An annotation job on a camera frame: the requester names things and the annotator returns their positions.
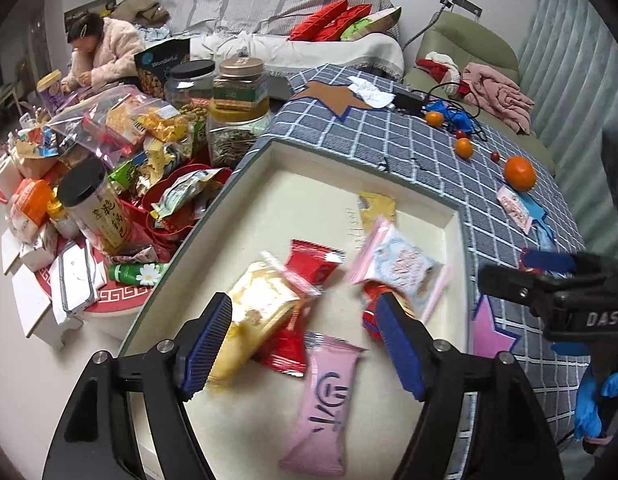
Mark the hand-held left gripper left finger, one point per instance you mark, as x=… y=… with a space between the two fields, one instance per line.
x=209 y=350

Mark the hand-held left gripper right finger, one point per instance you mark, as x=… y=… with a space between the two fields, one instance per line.
x=399 y=347

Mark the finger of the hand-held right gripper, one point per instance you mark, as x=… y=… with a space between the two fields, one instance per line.
x=514 y=285
x=549 y=261

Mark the red snack packet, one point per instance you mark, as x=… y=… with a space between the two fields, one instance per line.
x=371 y=305
x=316 y=260
x=284 y=345

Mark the white pink-edged snack packet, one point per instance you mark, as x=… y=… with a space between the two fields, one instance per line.
x=514 y=207

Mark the pink and blue snack packet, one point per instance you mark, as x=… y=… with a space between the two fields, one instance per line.
x=404 y=265

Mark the small yellow snack packet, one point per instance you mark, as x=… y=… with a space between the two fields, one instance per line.
x=376 y=207

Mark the cream rectangular tray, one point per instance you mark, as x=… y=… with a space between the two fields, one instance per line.
x=314 y=200

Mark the clear zip bag of snacks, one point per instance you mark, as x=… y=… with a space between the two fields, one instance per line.
x=104 y=120

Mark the person's right hand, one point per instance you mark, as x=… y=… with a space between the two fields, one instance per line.
x=589 y=405

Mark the large orange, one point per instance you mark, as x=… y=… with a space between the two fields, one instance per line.
x=520 y=173

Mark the green tube daisy print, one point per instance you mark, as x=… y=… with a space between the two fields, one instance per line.
x=139 y=272

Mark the red patterned mat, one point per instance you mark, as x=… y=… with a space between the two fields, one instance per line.
x=116 y=296

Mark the red bowl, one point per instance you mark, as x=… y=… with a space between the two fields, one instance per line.
x=164 y=227

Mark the small orange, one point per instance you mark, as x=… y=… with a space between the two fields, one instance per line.
x=434 y=118
x=464 y=148

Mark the clear plastic case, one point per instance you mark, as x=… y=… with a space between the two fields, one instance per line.
x=76 y=277

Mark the green and white snack bag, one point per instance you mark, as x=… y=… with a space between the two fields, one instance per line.
x=186 y=192

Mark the pink blanket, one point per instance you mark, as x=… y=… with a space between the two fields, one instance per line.
x=499 y=95

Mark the blue disposable glove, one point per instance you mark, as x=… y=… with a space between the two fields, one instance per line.
x=451 y=115

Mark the white box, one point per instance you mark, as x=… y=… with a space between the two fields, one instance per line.
x=39 y=305

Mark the black-lid canister yellow label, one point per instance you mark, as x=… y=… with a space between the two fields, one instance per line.
x=96 y=210

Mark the green snack packet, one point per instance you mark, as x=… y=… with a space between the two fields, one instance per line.
x=126 y=175

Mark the grey checkered star-print cloth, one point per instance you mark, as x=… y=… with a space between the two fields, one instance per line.
x=389 y=135

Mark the pale green curtain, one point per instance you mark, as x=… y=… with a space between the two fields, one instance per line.
x=564 y=60

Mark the black power adapter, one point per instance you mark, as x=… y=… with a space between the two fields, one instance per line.
x=408 y=102

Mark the red and white plush toy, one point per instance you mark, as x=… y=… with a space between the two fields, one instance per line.
x=439 y=67

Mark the green leather armchair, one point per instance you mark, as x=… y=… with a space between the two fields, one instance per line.
x=489 y=45

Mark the yellow candy bag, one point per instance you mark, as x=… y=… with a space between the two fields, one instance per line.
x=164 y=127

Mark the orange box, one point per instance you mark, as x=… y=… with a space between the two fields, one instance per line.
x=31 y=200

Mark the crumpled white tissue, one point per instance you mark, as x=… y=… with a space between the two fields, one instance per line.
x=371 y=92

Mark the seed jar brown lid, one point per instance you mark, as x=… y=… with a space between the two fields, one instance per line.
x=236 y=110

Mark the clear jar black lid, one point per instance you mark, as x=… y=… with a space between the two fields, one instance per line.
x=189 y=82

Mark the dark snack box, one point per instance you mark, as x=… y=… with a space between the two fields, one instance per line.
x=159 y=65

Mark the beige printed cushion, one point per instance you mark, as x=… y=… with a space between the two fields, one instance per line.
x=374 y=22

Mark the purple canister yellow lid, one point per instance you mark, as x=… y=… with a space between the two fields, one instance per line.
x=50 y=92

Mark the white sofa throw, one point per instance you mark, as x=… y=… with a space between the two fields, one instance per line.
x=309 y=57

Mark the red cushion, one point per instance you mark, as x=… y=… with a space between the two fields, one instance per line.
x=346 y=25
x=316 y=20

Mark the olive jacket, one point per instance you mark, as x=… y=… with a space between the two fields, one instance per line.
x=139 y=10

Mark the grey striped sofa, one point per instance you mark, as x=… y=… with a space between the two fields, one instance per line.
x=269 y=5

